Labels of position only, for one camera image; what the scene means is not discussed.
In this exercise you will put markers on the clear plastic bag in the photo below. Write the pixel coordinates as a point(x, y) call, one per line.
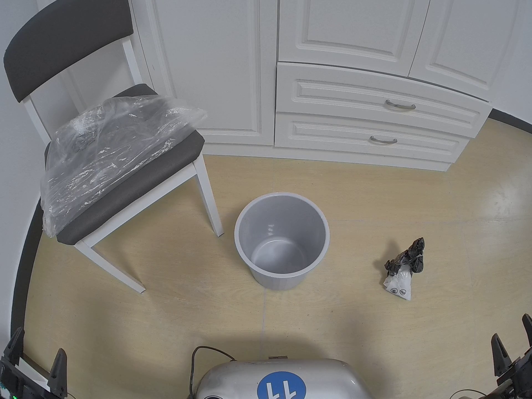
point(116, 152)

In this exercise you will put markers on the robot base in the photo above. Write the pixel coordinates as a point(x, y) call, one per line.
point(232, 378)

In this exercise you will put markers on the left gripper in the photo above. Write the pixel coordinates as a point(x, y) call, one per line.
point(16, 383)

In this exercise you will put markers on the white wardrobe with drawers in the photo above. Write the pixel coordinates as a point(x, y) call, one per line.
point(216, 56)

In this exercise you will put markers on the pale grey trash bin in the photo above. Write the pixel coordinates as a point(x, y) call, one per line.
point(274, 222)

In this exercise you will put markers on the crumpled black plastic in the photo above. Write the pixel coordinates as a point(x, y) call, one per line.
point(415, 250)

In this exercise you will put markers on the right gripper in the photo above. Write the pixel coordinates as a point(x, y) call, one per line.
point(519, 376)

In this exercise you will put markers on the white chair grey cushions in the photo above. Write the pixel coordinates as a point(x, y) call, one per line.
point(62, 27)

